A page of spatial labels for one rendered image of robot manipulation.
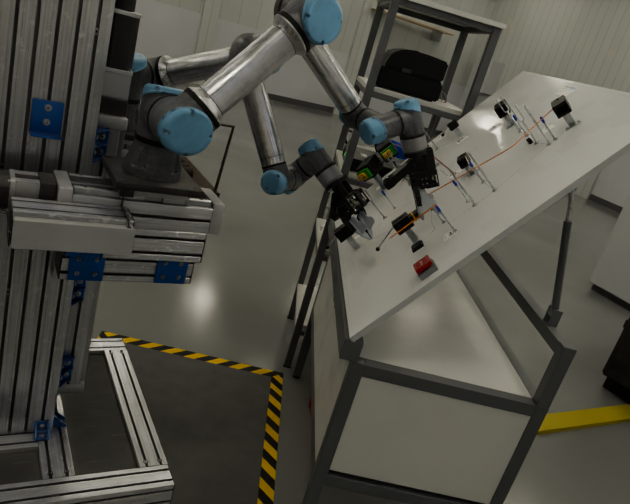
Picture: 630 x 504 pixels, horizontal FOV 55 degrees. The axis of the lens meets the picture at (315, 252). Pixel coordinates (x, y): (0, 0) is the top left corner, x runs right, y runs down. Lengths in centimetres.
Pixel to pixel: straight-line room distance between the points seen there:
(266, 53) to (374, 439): 113
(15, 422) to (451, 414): 133
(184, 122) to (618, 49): 1249
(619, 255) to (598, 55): 786
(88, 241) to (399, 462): 111
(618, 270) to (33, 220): 566
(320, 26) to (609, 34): 1243
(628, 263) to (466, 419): 466
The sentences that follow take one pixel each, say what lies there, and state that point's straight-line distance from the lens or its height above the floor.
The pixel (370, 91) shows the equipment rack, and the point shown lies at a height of 144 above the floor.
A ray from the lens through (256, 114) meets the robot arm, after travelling 182.
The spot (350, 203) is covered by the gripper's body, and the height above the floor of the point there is 116.
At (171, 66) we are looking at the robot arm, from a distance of 212.
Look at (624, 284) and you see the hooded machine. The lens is 641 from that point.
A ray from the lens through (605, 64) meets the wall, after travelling 1364.
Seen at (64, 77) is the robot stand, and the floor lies 134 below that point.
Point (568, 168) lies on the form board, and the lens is 174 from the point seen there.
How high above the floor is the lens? 162
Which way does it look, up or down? 20 degrees down
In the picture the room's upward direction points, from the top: 16 degrees clockwise
